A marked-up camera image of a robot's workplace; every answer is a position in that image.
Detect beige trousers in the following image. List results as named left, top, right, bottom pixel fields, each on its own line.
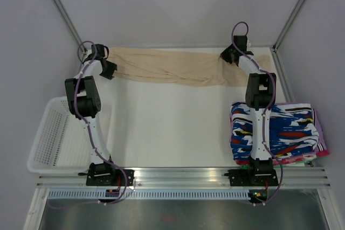
left=107, top=47, right=271, bottom=88

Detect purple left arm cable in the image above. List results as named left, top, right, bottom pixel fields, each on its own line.
left=46, top=40, right=130, bottom=210

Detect left aluminium frame post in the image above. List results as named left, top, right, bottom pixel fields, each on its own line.
left=51, top=0, right=82, bottom=46

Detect white perforated plastic basket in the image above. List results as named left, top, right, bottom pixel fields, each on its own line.
left=27, top=96, right=90, bottom=175

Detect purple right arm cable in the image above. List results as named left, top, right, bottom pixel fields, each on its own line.
left=231, top=21, right=284, bottom=207

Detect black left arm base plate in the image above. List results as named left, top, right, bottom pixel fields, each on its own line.
left=86, top=169, right=135, bottom=187

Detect blue patterned folded trousers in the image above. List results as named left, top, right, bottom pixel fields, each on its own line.
left=229, top=101, right=324, bottom=165

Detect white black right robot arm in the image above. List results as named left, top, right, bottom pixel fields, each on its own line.
left=220, top=35, right=276, bottom=185

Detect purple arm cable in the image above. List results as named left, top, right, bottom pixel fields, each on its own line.
left=231, top=21, right=284, bottom=207
left=46, top=40, right=130, bottom=210

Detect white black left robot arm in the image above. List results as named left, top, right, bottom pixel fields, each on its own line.
left=65, top=41, right=118, bottom=185

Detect aluminium frame post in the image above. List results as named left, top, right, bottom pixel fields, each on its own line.
left=272, top=0, right=306, bottom=52
left=51, top=0, right=82, bottom=46

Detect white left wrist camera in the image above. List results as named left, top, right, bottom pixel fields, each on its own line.
left=82, top=50, right=92, bottom=59

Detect aluminium mounting rail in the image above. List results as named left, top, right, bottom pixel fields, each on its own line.
left=36, top=167, right=330, bottom=189

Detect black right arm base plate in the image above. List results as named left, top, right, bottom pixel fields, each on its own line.
left=224, top=169, right=279, bottom=187

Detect white slotted cable duct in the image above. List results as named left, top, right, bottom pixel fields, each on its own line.
left=48, top=189, right=250, bottom=200

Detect right aluminium frame post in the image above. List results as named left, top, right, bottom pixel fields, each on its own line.
left=272, top=0, right=306, bottom=52

